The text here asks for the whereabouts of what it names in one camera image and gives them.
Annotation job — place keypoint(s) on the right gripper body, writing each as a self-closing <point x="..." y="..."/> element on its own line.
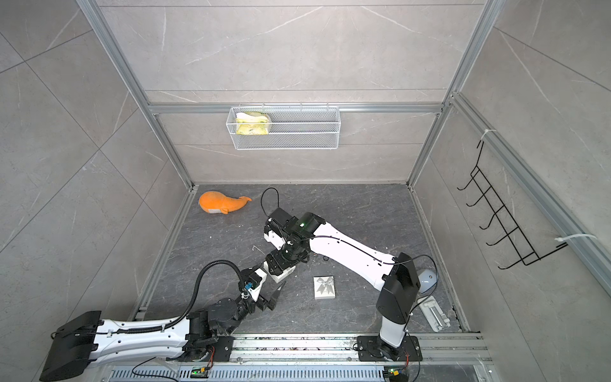
<point x="288" y="256"/>

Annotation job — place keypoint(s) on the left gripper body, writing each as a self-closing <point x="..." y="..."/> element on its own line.
<point x="243" y="308"/>

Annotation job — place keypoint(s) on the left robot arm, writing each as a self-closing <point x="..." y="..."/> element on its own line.
<point x="90" y="341"/>

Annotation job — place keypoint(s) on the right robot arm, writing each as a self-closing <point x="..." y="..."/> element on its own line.
<point x="395" y="277"/>

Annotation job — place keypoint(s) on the orange plush whale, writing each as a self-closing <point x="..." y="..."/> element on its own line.
<point x="213" y="202"/>

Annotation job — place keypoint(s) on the yellow sponge in basket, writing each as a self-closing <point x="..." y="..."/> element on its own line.
<point x="252" y="123"/>

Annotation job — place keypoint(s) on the white rectangular holder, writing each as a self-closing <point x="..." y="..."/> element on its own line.
<point x="434" y="314"/>

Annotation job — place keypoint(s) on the white zip tie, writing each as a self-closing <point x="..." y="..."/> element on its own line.
<point x="575" y="236"/>

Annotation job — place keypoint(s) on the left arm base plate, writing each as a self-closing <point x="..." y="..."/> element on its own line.
<point x="216" y="348"/>

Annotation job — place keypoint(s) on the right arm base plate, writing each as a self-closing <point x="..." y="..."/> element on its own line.
<point x="373" y="348"/>

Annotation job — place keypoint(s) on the white wire wall basket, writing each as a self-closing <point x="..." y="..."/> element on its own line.
<point x="292" y="128"/>

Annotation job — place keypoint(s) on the black wall hook rack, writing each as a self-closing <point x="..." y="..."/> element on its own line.
<point x="502" y="217"/>

